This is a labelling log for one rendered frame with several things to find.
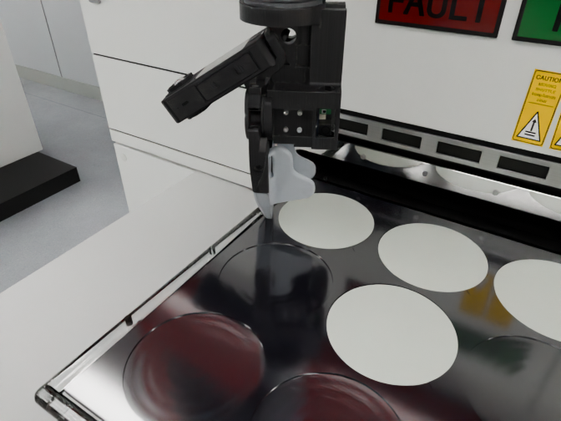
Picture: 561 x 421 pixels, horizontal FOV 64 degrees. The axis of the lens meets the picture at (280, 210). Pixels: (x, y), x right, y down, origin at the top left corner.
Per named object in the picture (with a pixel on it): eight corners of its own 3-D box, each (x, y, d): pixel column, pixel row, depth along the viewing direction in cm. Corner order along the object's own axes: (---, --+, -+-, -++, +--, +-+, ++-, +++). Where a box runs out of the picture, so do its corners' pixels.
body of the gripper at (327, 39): (336, 159, 40) (348, 11, 33) (239, 154, 40) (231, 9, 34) (335, 124, 46) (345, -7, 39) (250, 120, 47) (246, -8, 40)
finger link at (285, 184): (312, 235, 46) (316, 154, 40) (254, 233, 46) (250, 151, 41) (313, 218, 48) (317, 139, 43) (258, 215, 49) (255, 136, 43)
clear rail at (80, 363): (300, 177, 57) (300, 167, 57) (310, 180, 57) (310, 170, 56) (32, 404, 32) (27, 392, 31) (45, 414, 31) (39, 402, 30)
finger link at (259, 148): (267, 201, 42) (265, 111, 37) (250, 200, 42) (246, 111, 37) (272, 175, 46) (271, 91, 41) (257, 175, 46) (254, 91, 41)
